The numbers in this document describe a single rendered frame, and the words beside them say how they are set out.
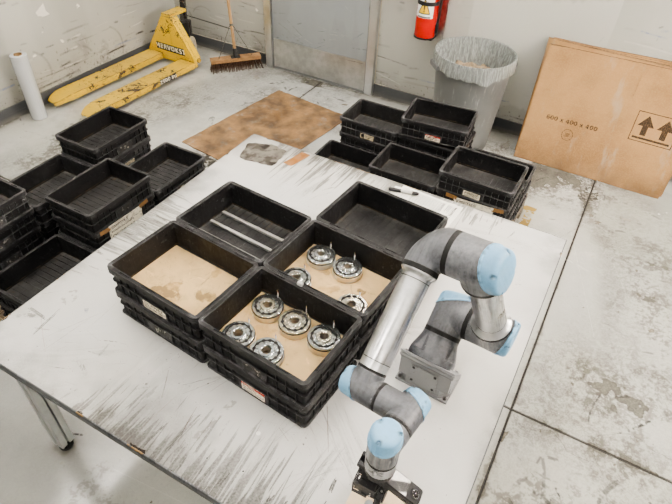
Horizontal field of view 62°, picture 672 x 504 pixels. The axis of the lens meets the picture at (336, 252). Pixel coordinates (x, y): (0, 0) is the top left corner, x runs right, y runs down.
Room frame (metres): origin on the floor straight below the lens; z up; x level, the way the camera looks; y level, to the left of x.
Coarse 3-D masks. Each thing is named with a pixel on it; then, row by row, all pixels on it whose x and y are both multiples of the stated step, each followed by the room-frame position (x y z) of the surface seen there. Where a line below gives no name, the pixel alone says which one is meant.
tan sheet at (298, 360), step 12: (252, 300) 1.24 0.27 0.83; (240, 312) 1.19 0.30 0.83; (252, 324) 1.14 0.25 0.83; (264, 324) 1.14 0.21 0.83; (276, 324) 1.15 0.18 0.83; (312, 324) 1.15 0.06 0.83; (264, 336) 1.10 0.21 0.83; (288, 348) 1.05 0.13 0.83; (300, 348) 1.06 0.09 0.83; (288, 360) 1.01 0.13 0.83; (300, 360) 1.01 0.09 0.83; (312, 360) 1.01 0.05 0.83; (300, 372) 0.97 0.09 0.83
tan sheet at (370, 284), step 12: (300, 264) 1.43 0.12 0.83; (312, 276) 1.37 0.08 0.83; (324, 276) 1.37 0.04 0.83; (372, 276) 1.39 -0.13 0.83; (324, 288) 1.32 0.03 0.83; (336, 288) 1.32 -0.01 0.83; (348, 288) 1.32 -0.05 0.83; (360, 288) 1.32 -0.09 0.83; (372, 288) 1.33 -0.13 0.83; (372, 300) 1.27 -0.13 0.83
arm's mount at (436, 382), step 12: (408, 360) 1.05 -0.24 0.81; (420, 360) 1.03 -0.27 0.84; (408, 372) 1.04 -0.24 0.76; (420, 372) 1.02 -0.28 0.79; (432, 372) 1.01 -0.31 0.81; (444, 372) 0.99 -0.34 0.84; (456, 372) 1.07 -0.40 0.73; (408, 384) 1.03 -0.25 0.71; (420, 384) 1.02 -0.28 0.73; (432, 384) 1.00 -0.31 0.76; (444, 384) 0.98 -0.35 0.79; (456, 384) 1.04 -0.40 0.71; (432, 396) 0.99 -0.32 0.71; (444, 396) 0.99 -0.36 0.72
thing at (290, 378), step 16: (256, 272) 1.28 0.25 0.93; (272, 272) 1.28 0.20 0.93; (304, 288) 1.21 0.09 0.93; (336, 304) 1.15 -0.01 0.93; (224, 336) 1.01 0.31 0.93; (352, 336) 1.05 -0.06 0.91; (240, 352) 0.97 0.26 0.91; (336, 352) 0.98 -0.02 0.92; (272, 368) 0.91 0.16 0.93; (320, 368) 0.91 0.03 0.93; (304, 384) 0.86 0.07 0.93
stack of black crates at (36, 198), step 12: (60, 156) 2.56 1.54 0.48; (36, 168) 2.44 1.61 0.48; (48, 168) 2.49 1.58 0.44; (60, 168) 2.55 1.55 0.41; (72, 168) 2.53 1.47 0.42; (84, 168) 2.48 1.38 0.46; (12, 180) 2.31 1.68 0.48; (24, 180) 2.36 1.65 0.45; (36, 180) 2.41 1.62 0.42; (48, 180) 2.47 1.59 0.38; (60, 180) 2.48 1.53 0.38; (36, 192) 2.36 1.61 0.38; (48, 192) 2.36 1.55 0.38; (36, 204) 2.26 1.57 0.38; (48, 204) 2.16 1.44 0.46; (36, 216) 2.13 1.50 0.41; (48, 216) 2.14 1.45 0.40; (48, 228) 2.13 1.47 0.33
